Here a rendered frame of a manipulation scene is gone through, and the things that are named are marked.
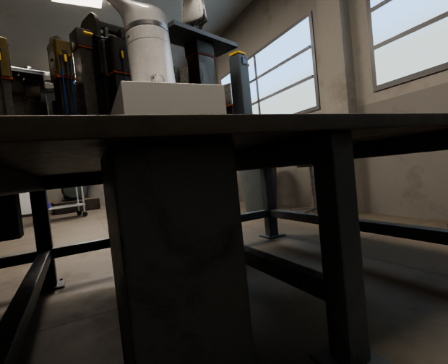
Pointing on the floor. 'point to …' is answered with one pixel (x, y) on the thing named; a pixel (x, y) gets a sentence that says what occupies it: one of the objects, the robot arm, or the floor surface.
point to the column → (178, 253)
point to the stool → (311, 190)
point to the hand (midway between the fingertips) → (196, 35)
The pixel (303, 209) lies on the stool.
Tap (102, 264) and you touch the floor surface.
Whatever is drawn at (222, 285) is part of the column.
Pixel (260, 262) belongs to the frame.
